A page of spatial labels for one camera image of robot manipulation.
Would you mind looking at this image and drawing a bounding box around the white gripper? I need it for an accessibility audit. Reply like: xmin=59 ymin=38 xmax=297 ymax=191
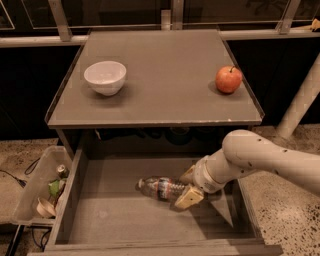
xmin=175 ymin=156 xmax=229 ymax=210

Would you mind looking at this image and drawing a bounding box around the clear plastic water bottle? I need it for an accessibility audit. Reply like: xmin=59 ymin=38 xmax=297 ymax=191
xmin=136 ymin=176 xmax=185 ymax=202

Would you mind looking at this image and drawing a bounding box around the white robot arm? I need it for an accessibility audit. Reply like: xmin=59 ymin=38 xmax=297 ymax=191
xmin=175 ymin=130 xmax=320 ymax=210

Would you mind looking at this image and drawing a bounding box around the open grey top drawer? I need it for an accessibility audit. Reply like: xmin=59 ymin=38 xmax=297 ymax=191
xmin=29 ymin=149 xmax=282 ymax=256

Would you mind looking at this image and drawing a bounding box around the grey wooden cabinet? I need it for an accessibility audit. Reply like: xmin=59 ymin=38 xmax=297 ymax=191
xmin=46 ymin=29 xmax=264 ymax=154

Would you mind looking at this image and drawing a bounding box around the red apple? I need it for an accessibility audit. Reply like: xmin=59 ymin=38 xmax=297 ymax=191
xmin=215 ymin=66 xmax=242 ymax=94

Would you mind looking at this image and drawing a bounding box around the metal soda can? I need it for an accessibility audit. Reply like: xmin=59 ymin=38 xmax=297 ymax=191
xmin=56 ymin=164 xmax=69 ymax=178

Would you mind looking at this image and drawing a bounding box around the green crumpled wrapper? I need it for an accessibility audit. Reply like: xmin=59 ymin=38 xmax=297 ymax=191
xmin=48 ymin=179 xmax=66 ymax=198

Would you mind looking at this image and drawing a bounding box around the white ceramic bowl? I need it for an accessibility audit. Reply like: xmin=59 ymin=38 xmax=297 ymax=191
xmin=84 ymin=61 xmax=127 ymax=96

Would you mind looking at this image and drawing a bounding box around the clear plastic bin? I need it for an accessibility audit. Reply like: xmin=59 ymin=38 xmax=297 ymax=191
xmin=12 ymin=146 xmax=72 ymax=227

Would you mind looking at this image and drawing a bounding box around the small white cup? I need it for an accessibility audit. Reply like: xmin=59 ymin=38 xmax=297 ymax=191
xmin=36 ymin=197 xmax=56 ymax=218

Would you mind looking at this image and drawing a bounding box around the metal window railing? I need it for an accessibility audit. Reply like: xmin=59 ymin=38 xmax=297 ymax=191
xmin=0 ymin=0 xmax=320 ymax=48

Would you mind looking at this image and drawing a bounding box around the black cable under bin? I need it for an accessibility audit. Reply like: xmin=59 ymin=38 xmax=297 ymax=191
xmin=30 ymin=226 xmax=52 ymax=251

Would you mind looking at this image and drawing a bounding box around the black cable on floor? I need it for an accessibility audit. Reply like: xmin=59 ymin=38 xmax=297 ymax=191
xmin=0 ymin=157 xmax=41 ymax=188

